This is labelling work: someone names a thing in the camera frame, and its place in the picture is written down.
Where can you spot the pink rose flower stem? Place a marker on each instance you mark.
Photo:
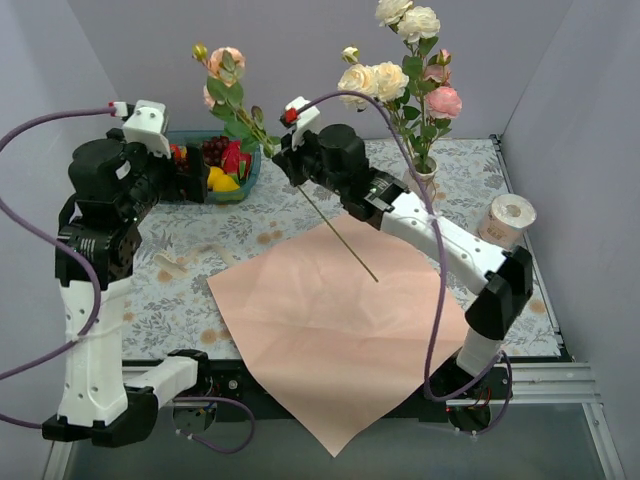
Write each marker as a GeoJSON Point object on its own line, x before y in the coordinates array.
{"type": "Point", "coordinates": [440, 104]}

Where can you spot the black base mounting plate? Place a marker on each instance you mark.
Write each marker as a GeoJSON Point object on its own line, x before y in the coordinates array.
{"type": "Point", "coordinates": [231, 379]}

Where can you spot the dark purple grapes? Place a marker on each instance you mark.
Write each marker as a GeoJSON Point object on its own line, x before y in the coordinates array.
{"type": "Point", "coordinates": [212, 149]}

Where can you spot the peach bud flower stem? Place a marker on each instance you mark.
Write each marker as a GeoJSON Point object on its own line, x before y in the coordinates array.
{"type": "Point", "coordinates": [224, 95]}

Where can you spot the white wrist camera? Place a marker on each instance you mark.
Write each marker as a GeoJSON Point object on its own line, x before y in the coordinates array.
{"type": "Point", "coordinates": [147, 125]}
{"type": "Point", "coordinates": [309, 120]}

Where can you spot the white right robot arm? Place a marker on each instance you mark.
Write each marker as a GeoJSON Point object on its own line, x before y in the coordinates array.
{"type": "Point", "coordinates": [501, 280]}

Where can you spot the beige printed ribbon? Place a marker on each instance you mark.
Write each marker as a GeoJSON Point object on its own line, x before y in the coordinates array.
{"type": "Point", "coordinates": [178, 267]}

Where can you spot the white ribbed ceramic vase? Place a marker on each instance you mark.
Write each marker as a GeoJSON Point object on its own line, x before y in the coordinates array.
{"type": "Point", "coordinates": [425, 180]}

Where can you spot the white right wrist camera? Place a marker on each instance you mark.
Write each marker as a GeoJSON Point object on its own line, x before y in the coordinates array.
{"type": "Point", "coordinates": [309, 120]}

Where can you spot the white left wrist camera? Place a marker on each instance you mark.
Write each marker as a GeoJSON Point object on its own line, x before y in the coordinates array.
{"type": "Point", "coordinates": [147, 125]}

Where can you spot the floral patterned table mat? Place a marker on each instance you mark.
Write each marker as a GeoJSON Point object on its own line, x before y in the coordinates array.
{"type": "Point", "coordinates": [163, 313]}

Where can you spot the red apple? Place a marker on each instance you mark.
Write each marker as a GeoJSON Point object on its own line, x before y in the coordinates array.
{"type": "Point", "coordinates": [176, 151]}

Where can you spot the white rose flower stem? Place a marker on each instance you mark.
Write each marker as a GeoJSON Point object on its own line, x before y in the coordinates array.
{"type": "Point", "coordinates": [401, 86]}

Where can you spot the red dragon fruit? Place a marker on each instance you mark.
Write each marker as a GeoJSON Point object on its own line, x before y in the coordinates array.
{"type": "Point", "coordinates": [235, 162]}

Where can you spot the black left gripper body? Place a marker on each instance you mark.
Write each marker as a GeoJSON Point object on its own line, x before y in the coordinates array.
{"type": "Point", "coordinates": [176, 172]}

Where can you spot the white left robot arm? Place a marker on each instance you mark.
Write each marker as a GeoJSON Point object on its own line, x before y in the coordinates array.
{"type": "Point", "coordinates": [116, 184]}

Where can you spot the yellow lemon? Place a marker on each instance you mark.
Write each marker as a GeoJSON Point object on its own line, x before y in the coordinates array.
{"type": "Point", "coordinates": [220, 182]}

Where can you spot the aluminium frame rail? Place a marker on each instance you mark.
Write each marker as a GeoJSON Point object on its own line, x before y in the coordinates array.
{"type": "Point", "coordinates": [529, 383]}

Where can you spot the pink wrapping paper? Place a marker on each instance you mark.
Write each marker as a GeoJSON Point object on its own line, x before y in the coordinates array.
{"type": "Point", "coordinates": [338, 325]}

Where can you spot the teal plastic fruit basket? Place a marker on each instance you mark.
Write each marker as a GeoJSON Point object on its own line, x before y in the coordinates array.
{"type": "Point", "coordinates": [243, 192]}

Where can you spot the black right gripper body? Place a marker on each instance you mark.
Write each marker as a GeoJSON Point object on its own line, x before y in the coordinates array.
{"type": "Point", "coordinates": [293, 163]}

